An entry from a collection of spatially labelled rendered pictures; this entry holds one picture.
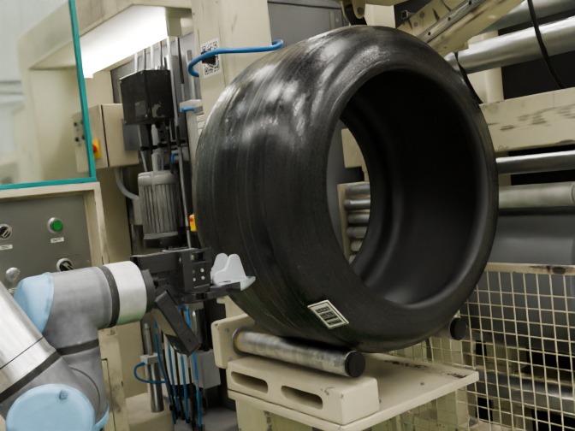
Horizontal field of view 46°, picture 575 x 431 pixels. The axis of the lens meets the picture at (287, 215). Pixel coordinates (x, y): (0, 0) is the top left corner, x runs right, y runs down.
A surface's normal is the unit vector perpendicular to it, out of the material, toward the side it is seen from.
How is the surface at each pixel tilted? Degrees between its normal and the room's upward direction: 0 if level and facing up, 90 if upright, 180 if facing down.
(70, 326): 86
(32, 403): 91
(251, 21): 90
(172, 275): 90
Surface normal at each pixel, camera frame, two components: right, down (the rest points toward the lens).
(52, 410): 0.23, 0.04
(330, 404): -0.78, 0.11
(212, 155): -0.78, -0.18
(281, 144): -0.16, -0.18
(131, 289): 0.58, -0.21
